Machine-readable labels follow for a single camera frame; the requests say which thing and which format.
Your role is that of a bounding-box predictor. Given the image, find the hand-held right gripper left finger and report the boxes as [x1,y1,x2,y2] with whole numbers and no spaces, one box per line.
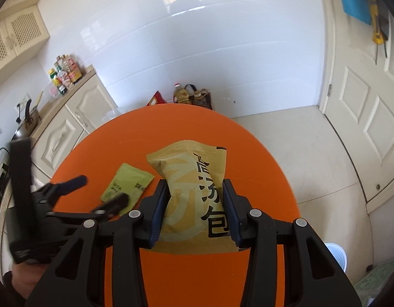
[26,179,170,307]

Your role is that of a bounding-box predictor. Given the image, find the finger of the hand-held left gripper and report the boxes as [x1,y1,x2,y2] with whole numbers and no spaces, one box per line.
[41,175,88,199]
[92,193,130,220]

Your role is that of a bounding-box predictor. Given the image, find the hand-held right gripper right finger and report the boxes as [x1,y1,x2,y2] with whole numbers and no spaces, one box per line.
[222,179,362,307]

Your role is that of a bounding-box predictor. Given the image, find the green snack packet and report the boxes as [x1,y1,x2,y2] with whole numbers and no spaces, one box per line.
[100,163,156,215]

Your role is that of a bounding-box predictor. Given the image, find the large yellow snack packet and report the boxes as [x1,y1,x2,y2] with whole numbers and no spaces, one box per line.
[146,140,249,256]

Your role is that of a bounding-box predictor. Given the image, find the pale blue trash bin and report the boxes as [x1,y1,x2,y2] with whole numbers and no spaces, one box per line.
[323,242,349,274]

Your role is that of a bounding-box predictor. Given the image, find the person's left forearm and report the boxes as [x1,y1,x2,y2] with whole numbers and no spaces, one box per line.
[0,269,26,307]

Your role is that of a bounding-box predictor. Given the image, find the person's left hand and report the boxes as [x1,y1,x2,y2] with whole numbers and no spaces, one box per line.
[11,260,52,299]

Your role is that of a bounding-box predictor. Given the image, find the steel wok with lid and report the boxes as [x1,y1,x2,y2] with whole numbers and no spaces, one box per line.
[13,99,42,138]

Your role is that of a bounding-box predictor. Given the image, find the cream base cabinet with counter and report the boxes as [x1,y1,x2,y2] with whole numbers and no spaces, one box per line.
[0,64,119,180]

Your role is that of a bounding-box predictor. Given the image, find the orange round table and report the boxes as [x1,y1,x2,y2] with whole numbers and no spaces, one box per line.
[51,103,301,307]

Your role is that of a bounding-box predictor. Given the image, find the clear plastic container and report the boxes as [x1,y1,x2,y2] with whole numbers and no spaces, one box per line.
[43,81,61,103]

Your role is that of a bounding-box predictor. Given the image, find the cluster of condiment bottles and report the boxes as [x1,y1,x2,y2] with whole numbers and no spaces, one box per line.
[48,54,84,96]

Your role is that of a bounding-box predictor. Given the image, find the red snack bag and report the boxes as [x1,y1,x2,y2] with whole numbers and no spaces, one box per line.
[146,90,167,107]

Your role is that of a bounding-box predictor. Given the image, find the yellow cooking oil bottle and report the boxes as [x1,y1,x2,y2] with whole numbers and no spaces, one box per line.
[173,83,190,104]

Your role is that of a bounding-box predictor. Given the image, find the pale green patterned box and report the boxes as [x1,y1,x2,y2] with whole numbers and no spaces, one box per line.
[354,259,394,307]

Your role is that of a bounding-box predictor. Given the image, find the cream lattice door cabinet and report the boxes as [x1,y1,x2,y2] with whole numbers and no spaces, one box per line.
[0,5,52,80]

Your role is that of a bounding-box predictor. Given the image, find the white panel door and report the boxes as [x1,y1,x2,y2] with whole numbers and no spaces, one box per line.
[318,0,394,215]

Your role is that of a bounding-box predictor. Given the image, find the grey apron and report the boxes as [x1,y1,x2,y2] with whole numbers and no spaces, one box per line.
[366,0,391,58]

